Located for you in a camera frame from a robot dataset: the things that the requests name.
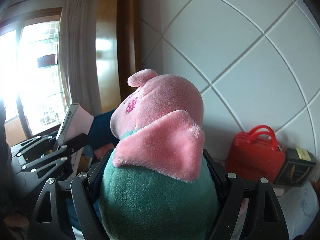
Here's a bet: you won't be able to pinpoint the white red carton box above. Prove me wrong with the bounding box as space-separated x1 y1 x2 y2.
56 103 94 146

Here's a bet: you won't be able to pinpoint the pig plush green shirt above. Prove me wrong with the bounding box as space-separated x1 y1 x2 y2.
99 69 219 239

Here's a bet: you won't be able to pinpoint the blue plastic storage crate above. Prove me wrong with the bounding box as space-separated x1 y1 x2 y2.
64 108 121 233

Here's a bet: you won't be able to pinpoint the red toy suitcase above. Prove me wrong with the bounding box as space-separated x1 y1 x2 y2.
225 125 285 183

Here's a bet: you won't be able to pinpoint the black gift box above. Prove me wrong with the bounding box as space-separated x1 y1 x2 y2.
273 148 316 187

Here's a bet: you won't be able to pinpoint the white curtain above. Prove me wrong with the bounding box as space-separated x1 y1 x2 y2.
57 0 102 115

